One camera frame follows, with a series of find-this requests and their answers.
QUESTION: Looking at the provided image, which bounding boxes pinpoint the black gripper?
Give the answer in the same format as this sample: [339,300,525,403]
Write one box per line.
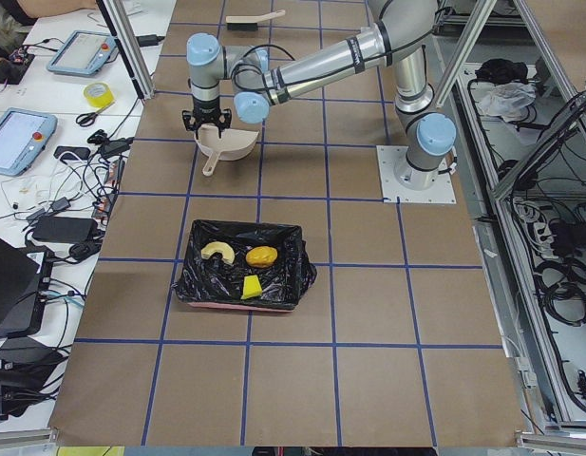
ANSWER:
[181,97,232,138]

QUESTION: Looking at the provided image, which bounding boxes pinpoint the beige dustpan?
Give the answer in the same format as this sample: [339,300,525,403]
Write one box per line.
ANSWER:
[195,124,258,177]

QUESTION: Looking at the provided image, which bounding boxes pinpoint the white hand brush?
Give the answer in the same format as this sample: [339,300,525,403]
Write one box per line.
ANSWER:
[225,9,286,31]

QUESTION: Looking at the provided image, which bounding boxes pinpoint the pale curved squash slice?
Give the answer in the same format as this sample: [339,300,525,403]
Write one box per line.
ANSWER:
[200,241,236,265]

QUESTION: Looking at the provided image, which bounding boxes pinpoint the orange potato toy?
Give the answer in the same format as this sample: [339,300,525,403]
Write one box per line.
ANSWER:
[245,246,278,269]

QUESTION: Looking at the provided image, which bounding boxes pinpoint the yellow cheese wedge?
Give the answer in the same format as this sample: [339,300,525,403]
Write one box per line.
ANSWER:
[241,275,263,300]

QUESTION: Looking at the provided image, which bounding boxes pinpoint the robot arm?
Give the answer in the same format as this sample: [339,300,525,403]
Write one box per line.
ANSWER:
[181,1,443,171]

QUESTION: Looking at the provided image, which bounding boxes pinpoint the yellow tape roll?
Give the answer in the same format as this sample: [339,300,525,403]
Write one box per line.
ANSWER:
[83,82,115,108]

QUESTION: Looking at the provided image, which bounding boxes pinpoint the black scissors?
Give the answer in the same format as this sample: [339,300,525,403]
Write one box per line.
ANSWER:
[75,104,110,127]

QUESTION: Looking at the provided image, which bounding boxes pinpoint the upper teach pendant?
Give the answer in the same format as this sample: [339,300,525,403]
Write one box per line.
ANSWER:
[47,30,117,77]

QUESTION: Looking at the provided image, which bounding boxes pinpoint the teach pendant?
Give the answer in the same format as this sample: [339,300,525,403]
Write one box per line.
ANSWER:
[0,107,58,177]
[47,30,117,77]

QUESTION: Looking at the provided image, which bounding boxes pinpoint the black power brick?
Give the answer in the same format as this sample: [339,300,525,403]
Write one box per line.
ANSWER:
[31,217,98,244]

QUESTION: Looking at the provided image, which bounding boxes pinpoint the lower teach pendant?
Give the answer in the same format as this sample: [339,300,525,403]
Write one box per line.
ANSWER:
[0,107,58,177]

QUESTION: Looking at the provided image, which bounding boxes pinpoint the black laptop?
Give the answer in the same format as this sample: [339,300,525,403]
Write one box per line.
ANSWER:
[0,238,54,339]

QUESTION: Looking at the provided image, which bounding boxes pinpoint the aluminium frame post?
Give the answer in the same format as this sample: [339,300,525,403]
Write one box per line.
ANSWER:
[97,0,155,101]

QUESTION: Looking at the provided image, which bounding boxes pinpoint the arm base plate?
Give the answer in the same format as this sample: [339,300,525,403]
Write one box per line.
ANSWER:
[376,145,457,205]

